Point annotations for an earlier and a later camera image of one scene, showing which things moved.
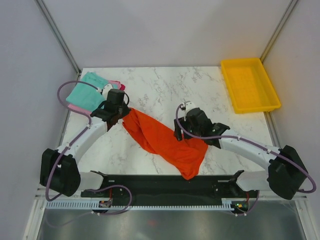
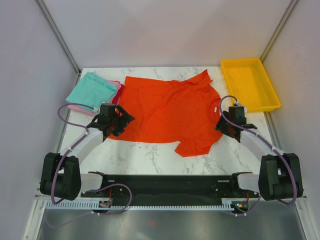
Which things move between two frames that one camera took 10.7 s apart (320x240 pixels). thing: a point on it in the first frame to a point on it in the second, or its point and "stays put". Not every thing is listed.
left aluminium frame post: x=49 y=19 stays put
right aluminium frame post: x=278 y=29 stays put
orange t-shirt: x=158 y=137 to x=169 y=110
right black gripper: x=176 y=133 to x=220 y=126
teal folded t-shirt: x=86 y=95 stays put
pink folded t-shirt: x=83 y=109 stays put
